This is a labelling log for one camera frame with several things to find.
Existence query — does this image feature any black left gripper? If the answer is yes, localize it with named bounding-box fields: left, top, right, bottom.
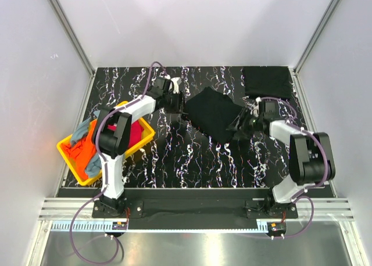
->
left=163, top=91, right=188, bottom=114

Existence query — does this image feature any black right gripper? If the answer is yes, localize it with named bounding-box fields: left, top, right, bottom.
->
left=226, top=108, right=263, bottom=140

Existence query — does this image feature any black t-shirt with blue logo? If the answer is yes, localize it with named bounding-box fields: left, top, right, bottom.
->
left=184, top=87, right=243, bottom=144

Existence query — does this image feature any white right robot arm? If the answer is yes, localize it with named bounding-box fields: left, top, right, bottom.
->
left=227, top=97, right=335, bottom=218

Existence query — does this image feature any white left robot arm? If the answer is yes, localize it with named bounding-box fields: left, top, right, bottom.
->
left=92, top=77, right=184, bottom=217

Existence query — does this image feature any red t-shirt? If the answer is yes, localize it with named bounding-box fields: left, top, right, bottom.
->
left=105, top=121, right=144, bottom=153

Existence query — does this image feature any folded black t-shirt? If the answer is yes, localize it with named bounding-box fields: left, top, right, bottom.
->
left=242, top=66, right=292, bottom=99

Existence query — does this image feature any light blue grey t-shirt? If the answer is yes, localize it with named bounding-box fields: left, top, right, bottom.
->
left=70, top=110, right=100, bottom=147

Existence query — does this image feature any orange t-shirt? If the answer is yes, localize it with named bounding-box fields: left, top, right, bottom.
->
left=59, top=136, right=102, bottom=185

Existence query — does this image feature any yellow plastic bin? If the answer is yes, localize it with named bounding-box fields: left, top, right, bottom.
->
left=56, top=117, right=155, bottom=186

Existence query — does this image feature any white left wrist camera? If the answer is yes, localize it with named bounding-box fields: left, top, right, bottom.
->
left=169, top=77, right=181, bottom=94

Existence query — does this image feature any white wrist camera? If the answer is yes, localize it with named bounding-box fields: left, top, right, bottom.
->
left=169, top=77, right=181, bottom=94
left=251, top=97, right=262, bottom=117

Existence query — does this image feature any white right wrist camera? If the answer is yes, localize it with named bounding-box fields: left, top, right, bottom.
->
left=251, top=97, right=262, bottom=117

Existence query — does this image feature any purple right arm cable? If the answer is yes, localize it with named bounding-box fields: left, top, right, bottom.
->
left=241, top=96, right=331, bottom=239

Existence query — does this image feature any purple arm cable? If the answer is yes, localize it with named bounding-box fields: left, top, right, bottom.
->
left=69, top=61, right=172, bottom=263
left=241, top=96, right=331, bottom=239

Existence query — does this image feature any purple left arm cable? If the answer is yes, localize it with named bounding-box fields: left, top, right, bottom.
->
left=69, top=61, right=172, bottom=263

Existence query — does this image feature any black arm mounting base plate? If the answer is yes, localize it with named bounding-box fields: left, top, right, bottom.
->
left=92, top=198, right=298, bottom=220

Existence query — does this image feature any aluminium frame post left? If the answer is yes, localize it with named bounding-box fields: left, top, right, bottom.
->
left=48, top=0, right=96, bottom=77

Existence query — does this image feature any aluminium frame post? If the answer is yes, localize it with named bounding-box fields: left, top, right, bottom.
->
left=294, top=0, right=342, bottom=74
left=48, top=0, right=96, bottom=77

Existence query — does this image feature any aluminium frame post right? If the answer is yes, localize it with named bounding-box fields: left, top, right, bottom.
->
left=294, top=0, right=342, bottom=74

